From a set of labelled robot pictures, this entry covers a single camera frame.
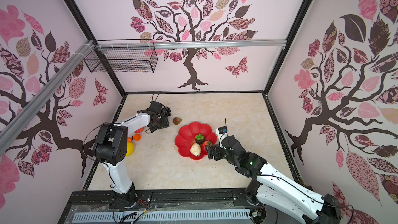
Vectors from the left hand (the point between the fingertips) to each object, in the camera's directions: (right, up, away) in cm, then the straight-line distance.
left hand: (163, 127), depth 98 cm
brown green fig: (+8, +4, +2) cm, 9 cm away
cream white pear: (+22, -11, -14) cm, 28 cm away
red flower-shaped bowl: (+16, -4, -3) cm, 17 cm away
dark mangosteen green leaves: (+24, -6, -9) cm, 26 cm away
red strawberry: (+29, -7, -11) cm, 32 cm away
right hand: (+30, -5, -23) cm, 38 cm away
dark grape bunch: (+1, +11, +5) cm, 12 cm away
